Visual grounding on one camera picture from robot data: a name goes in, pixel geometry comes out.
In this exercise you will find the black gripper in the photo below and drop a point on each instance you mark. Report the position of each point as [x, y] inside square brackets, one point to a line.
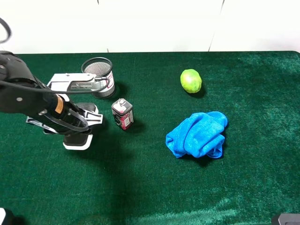
[65, 118]

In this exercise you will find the black white board eraser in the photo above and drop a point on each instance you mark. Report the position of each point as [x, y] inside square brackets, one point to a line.
[80, 141]

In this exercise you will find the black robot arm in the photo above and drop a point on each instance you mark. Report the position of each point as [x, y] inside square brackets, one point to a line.
[22, 92]

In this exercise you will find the small red grey box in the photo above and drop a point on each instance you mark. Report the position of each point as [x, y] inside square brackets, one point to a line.
[122, 112]

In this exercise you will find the black mesh pen holder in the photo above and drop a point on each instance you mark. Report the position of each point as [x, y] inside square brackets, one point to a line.
[103, 77]

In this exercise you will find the green lime fruit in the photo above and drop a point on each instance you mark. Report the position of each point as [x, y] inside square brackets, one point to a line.
[191, 81]

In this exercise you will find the blue crumpled cloth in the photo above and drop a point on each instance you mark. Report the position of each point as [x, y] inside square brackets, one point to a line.
[198, 135]

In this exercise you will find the grey device bottom right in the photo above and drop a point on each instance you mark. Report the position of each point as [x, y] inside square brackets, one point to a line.
[286, 219]

